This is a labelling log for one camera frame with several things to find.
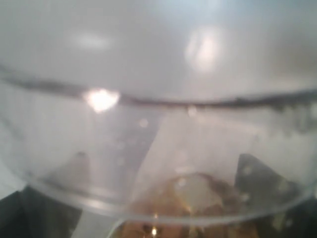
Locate fruit pieces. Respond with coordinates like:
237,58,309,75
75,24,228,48
108,173,259,238

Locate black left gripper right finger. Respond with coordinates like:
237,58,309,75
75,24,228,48
234,154,317,238

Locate clear shaker lid dome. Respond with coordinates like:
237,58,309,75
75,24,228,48
0,0,317,102

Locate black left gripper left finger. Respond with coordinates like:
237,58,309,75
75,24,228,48
0,151,90,238

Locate clear graduated shaker cup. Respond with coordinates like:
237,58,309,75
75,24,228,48
0,67,317,224

